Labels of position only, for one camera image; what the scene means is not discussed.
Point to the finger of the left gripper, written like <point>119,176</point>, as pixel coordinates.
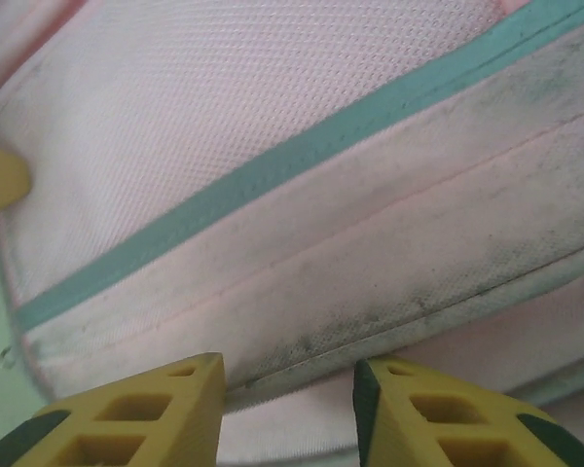
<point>0,185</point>

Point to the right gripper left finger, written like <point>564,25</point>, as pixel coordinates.
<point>126,418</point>

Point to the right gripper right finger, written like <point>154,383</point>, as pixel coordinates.
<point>443,418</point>

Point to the pink backpack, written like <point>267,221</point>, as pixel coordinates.
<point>272,146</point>

